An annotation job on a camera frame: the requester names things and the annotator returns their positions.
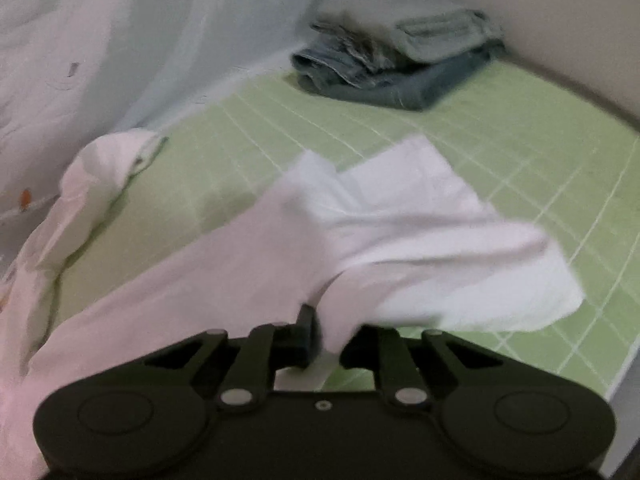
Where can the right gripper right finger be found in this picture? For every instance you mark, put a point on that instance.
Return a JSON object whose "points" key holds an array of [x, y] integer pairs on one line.
{"points": [[384, 353]]}

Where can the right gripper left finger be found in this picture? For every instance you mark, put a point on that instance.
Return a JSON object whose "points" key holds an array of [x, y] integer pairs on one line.
{"points": [[267, 349]]}

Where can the white garment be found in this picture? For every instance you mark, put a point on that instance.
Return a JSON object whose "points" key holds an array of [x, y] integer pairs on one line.
{"points": [[399, 240]]}

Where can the green grid cutting mat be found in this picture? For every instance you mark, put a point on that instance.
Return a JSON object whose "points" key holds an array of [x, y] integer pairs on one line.
{"points": [[533, 149]]}

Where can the folded blue jeans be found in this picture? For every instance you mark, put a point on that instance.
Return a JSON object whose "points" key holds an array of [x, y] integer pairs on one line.
{"points": [[325, 69]]}

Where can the folded plaid shirt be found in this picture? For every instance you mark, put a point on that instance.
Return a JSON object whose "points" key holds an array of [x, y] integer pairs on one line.
{"points": [[373, 54]]}

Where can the folded light green garment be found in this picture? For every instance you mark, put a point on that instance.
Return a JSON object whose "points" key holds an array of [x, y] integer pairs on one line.
{"points": [[438, 37]]}

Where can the light blue carrot-print sheet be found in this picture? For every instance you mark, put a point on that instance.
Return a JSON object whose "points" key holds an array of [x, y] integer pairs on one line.
{"points": [[73, 70]]}

